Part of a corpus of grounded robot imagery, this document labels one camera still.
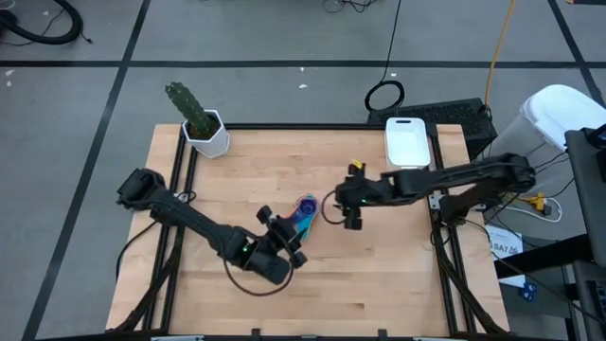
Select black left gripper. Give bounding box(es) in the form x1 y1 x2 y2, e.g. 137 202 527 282
256 204 309 270

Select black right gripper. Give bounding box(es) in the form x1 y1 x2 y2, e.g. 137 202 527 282
333 163 395 232

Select dark blue measuring cup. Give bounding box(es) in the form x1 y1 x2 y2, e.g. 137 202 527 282
289 197 318 226

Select white plastic basket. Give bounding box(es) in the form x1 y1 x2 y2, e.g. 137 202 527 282
383 117 432 171

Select white hexagonal plant pot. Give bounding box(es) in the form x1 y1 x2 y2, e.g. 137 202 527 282
181 109 231 159

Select white printed paper label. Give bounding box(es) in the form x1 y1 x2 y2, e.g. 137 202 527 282
485 224 525 261

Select green cactus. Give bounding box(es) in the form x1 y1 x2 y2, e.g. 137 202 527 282
164 81 217 138

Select yellow plug connector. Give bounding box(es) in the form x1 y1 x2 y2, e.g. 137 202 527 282
523 193 548 212

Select small blue object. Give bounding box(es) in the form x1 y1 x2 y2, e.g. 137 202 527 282
518 282 539 303

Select white trash bin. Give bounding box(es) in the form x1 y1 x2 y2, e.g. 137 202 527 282
477 83 606 190

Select black side desk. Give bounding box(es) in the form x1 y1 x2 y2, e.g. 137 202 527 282
494 127 606 341

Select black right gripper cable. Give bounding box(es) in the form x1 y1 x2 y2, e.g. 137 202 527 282
320 188 351 226

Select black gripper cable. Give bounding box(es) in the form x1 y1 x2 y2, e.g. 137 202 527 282
320 188 351 226
222 226 297 297

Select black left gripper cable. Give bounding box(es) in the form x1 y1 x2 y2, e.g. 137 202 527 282
222 226 297 297

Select black metal table frame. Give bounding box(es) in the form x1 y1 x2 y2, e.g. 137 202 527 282
106 122 510 341

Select black coiled floor cable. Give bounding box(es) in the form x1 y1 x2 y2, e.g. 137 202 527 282
363 0 406 114

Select yellow floor cable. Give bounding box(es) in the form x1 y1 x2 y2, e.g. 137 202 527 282
482 0 520 108

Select tangled black cables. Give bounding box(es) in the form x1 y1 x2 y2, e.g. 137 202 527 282
321 0 380 14

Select white cable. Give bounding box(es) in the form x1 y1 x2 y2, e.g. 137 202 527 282
496 196 563 224

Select thick black hose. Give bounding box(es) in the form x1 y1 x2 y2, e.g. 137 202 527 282
0 0 85 46

